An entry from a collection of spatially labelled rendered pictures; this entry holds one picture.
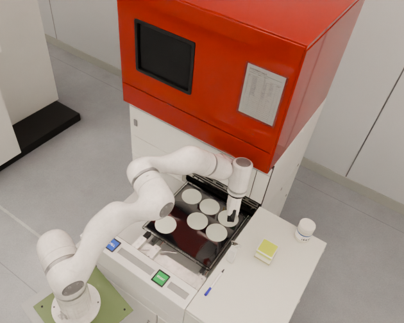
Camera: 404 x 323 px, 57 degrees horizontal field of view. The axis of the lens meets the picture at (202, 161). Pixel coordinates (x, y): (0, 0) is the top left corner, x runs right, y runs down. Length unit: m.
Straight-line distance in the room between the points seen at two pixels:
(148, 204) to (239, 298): 0.59
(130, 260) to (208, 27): 0.97
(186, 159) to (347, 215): 2.28
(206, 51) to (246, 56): 0.17
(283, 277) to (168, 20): 1.12
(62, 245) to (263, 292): 0.79
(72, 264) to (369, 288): 2.21
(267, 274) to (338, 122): 1.84
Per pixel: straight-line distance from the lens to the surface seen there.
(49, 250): 1.34
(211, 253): 1.71
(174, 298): 1.53
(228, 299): 1.54
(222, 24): 1.38
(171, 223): 1.78
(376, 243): 3.25
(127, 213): 1.21
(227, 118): 1.54
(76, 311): 1.59
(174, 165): 1.20
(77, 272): 1.28
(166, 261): 1.69
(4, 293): 2.78
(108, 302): 1.68
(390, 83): 2.95
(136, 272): 1.58
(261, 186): 1.73
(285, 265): 1.67
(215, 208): 1.85
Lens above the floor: 2.35
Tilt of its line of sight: 45 degrees down
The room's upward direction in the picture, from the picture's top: 8 degrees clockwise
